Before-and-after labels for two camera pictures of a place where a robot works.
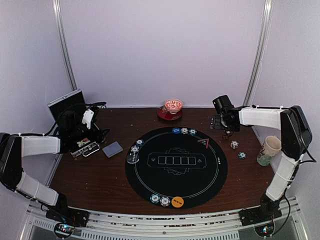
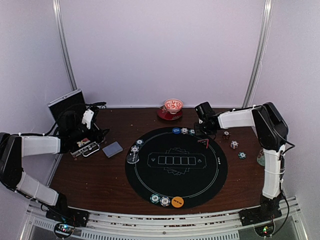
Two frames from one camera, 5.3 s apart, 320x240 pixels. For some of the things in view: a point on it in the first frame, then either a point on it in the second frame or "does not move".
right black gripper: (215, 124) → (198, 132)
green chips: (139, 142) does not move
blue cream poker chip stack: (234, 144) does not move
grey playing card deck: (112, 149) does not move
